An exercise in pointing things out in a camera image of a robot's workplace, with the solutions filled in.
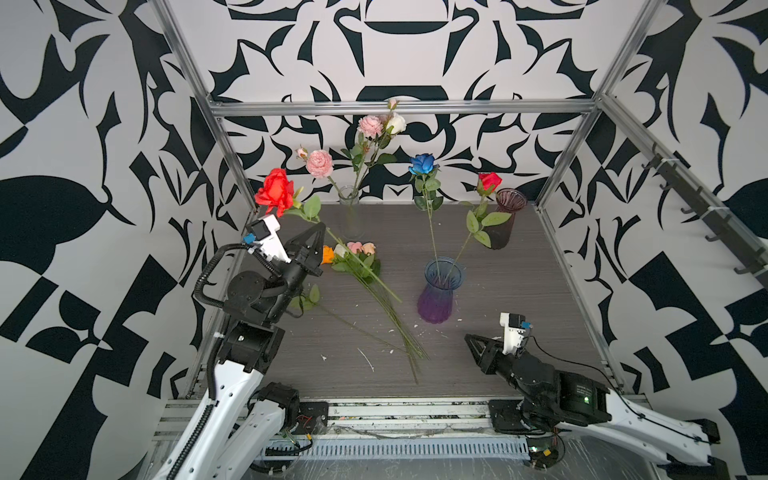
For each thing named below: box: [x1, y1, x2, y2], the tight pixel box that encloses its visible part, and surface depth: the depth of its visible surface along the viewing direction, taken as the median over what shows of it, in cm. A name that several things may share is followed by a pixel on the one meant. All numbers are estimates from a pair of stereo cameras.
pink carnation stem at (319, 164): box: [295, 144, 345, 199], surface depth 82 cm
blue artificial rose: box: [409, 153, 443, 283], surface depth 72 cm
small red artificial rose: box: [444, 172, 512, 282], surface depth 74 cm
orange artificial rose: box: [322, 245, 335, 264], surface depth 102 cm
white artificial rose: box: [386, 112, 407, 135], surface depth 83 cm
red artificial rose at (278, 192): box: [255, 168, 403, 303], surface depth 53 cm
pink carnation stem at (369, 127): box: [341, 115, 384, 203], surface depth 88 cm
